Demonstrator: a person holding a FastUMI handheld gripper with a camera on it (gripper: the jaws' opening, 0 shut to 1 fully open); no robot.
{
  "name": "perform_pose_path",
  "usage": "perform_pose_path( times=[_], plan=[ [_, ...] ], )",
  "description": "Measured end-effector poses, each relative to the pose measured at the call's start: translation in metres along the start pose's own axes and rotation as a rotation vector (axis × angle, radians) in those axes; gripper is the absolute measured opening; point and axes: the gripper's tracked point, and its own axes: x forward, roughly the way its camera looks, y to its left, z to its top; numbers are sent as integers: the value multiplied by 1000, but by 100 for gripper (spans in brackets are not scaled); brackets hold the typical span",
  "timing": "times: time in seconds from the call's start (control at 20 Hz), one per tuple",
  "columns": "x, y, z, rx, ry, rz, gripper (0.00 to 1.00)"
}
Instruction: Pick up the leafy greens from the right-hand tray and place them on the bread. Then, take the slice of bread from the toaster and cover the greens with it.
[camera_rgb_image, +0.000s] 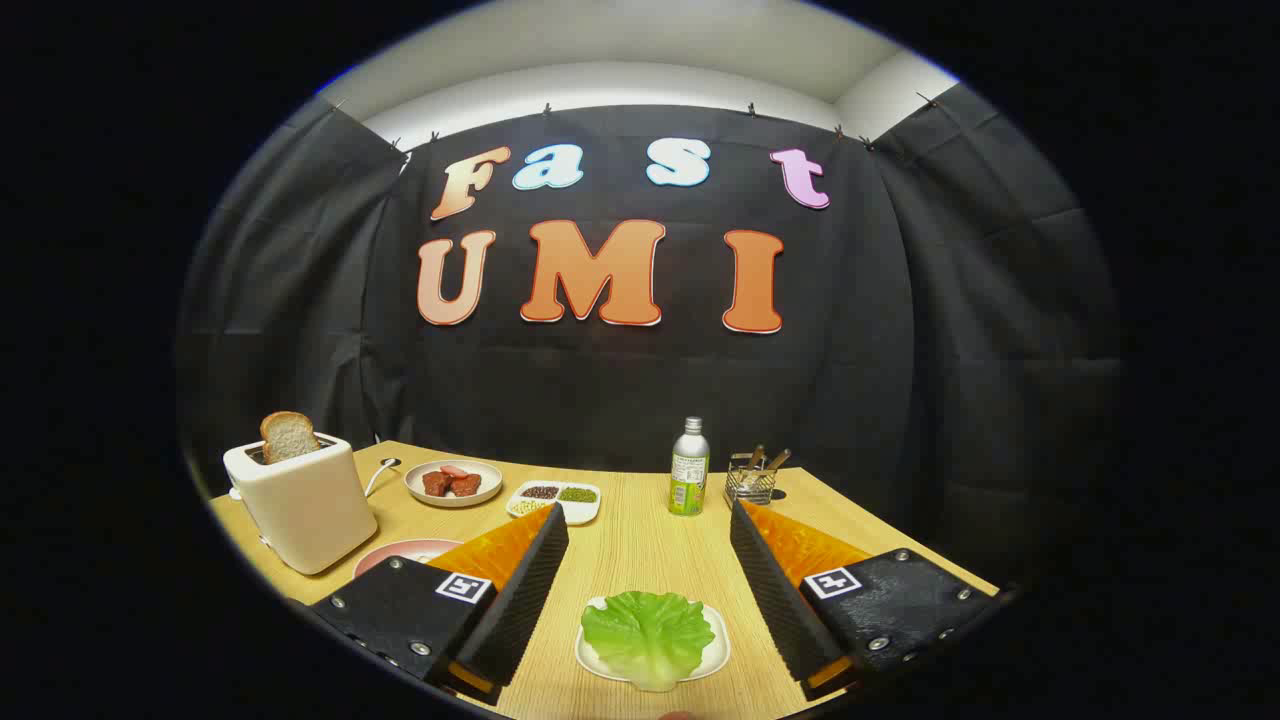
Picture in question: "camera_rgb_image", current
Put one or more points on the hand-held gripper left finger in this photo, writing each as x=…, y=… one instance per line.
x=520, y=600

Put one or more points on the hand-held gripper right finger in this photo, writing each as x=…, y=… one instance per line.
x=775, y=590

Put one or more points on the green lettuce leaf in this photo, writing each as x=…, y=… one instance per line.
x=648, y=635

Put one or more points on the toasted bread slice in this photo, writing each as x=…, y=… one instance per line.
x=289, y=436

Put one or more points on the white square plate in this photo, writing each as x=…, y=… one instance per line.
x=720, y=640

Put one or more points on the pile of yellow soybeans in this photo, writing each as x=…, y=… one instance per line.
x=528, y=507

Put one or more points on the white divided dish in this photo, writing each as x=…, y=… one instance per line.
x=585, y=513

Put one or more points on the pile of dark beans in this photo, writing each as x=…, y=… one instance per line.
x=540, y=492

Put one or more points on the pile of green beans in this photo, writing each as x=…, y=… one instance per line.
x=577, y=494

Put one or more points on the brown meat piece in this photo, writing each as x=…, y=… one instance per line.
x=436, y=485
x=467, y=486

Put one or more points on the pink round plate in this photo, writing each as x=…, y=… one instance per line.
x=400, y=552

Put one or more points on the white round plate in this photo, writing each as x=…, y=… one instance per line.
x=490, y=474

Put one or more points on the silver bottle with green label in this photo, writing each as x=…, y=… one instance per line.
x=689, y=480

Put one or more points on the white toaster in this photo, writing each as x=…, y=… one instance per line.
x=310, y=510

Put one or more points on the black backdrop cloth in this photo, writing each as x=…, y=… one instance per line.
x=640, y=380

